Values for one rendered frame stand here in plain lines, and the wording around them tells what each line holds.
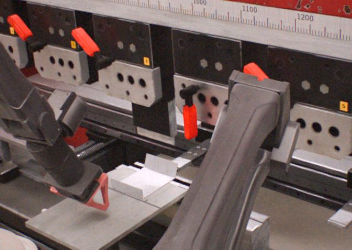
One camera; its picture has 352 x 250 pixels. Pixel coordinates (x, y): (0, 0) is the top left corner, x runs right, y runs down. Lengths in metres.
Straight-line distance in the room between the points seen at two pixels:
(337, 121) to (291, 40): 0.14
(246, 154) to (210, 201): 0.09
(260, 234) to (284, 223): 1.77
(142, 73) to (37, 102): 0.27
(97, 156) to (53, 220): 0.59
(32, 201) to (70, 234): 0.39
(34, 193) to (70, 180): 0.48
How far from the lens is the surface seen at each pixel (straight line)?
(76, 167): 1.24
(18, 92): 1.10
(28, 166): 1.77
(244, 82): 0.91
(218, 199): 0.77
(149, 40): 1.28
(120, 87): 1.37
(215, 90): 1.21
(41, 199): 1.68
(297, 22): 1.08
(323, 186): 1.52
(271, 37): 1.11
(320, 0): 1.05
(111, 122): 1.88
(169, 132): 1.37
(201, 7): 1.18
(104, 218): 1.34
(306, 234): 3.06
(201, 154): 1.52
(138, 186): 1.42
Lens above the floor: 1.70
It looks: 24 degrees down
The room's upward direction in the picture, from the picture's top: 4 degrees counter-clockwise
